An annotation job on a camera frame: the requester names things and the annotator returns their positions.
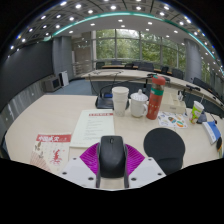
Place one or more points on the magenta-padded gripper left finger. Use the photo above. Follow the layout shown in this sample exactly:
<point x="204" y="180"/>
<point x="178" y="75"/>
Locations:
<point x="78" y="171"/>

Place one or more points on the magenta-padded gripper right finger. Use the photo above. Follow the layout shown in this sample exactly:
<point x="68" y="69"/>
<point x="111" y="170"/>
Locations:
<point x="146" y="171"/>

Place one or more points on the black computer mouse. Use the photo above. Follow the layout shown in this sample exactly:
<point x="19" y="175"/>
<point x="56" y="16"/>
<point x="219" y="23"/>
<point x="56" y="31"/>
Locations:
<point x="112" y="156"/>

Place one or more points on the black mouse pad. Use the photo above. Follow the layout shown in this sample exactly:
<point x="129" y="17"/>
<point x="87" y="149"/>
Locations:
<point x="165" y="146"/>

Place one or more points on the red and white fan-print magazine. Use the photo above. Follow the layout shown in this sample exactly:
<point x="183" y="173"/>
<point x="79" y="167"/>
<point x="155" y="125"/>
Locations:
<point x="51" y="151"/>

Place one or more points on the cream booklet with red header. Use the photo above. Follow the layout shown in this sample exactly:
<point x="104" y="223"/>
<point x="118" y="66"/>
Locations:
<point x="91" y="128"/>

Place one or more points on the colourful sticker sheet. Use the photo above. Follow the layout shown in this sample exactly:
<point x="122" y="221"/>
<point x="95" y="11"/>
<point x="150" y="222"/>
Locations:
<point x="171" y="120"/>

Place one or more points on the white lidded mug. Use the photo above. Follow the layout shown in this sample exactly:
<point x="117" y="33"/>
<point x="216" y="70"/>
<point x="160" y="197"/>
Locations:
<point x="137" y="105"/>

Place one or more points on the red bottle with green band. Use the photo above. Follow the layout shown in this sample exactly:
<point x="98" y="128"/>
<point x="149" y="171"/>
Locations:
<point x="155" y="100"/>

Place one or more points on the cream desk organizer tray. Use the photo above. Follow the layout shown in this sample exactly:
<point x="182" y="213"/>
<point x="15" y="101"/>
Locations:
<point x="173" y="103"/>

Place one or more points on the black conference microphone unit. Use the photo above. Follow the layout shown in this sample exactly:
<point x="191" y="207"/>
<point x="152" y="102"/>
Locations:
<point x="104" y="101"/>

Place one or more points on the blue and white book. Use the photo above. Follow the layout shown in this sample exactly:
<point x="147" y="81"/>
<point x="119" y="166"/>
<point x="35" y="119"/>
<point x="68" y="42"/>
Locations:
<point x="211" y="131"/>

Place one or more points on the white paper cup stack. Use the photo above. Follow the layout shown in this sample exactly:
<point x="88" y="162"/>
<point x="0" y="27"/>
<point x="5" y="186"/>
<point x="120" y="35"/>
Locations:
<point x="120" y="100"/>

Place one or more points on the green and white paper cup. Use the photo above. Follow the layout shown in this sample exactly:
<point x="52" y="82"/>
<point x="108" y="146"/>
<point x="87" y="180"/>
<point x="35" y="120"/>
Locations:
<point x="196" y="112"/>

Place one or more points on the dark grey conference microphone unit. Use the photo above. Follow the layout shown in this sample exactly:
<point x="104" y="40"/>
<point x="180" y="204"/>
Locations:
<point x="202" y="118"/>

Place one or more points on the black and yellow handheld microphone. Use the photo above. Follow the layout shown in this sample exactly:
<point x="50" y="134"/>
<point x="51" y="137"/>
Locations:
<point x="219" y="144"/>

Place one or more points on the grey box appliance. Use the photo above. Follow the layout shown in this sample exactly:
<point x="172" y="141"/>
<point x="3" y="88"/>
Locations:
<point x="51" y="84"/>

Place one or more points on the white floor appliance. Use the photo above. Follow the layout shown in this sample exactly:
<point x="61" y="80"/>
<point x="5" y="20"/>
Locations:
<point x="64" y="78"/>

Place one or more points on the group of dark office chairs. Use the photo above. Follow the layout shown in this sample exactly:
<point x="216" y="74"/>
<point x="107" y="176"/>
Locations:
<point x="146" y="66"/>

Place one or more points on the group of round ceiling lights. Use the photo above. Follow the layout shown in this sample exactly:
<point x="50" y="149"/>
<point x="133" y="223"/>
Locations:
<point x="113" y="7"/>

